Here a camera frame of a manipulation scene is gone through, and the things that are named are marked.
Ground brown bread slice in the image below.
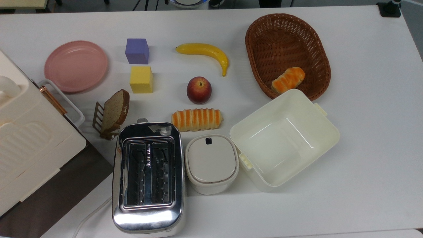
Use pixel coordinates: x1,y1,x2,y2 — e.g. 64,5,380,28
100,89,130,134

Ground copper cabinet door handle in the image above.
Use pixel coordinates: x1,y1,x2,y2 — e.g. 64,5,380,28
40,85,67,115

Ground white toaster power cable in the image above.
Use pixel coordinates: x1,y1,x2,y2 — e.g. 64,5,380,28
72,197,113,238

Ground brown toast rack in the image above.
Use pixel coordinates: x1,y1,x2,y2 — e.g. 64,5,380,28
92,101,121,140

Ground dark brown cabinet base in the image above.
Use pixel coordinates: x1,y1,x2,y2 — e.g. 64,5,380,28
0,135,114,238

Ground short orange striped bread roll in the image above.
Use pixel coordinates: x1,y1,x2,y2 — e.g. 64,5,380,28
271,67,306,94

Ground white drawer handle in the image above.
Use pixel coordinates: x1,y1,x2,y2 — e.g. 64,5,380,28
37,79,85,133

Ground purple foam cube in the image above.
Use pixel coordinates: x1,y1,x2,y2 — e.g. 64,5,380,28
125,38,150,65

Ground long orange striped bread roll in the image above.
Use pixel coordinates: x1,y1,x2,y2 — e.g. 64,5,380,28
171,108,224,132

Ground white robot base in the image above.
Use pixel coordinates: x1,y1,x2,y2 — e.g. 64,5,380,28
169,0,209,9

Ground yellow toy banana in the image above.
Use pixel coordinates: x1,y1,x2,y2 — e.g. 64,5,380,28
175,43,229,77

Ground pink round plate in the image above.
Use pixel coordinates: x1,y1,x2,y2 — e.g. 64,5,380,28
44,40,108,94

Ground cream open plastic box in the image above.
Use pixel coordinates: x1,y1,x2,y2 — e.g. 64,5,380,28
229,89,340,192

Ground small white lidded bin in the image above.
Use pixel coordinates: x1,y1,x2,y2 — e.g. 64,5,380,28
184,134,240,195

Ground chrome two-slot toaster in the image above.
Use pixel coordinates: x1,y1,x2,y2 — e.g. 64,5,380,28
111,118,186,236

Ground light wooden table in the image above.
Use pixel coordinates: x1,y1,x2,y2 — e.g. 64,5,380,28
0,0,48,10

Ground large cream plastic cabinet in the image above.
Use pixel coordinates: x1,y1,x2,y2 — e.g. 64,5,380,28
0,50,87,217

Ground black tripod legs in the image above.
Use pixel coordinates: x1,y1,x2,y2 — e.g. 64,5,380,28
132,0,160,11

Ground brown wicker basket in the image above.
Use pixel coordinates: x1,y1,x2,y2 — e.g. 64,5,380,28
245,13,331,101

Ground red toy apple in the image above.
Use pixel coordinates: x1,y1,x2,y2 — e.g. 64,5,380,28
186,76,212,105

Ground yellow foam cube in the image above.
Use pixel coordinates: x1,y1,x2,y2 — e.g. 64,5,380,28
129,65,154,94

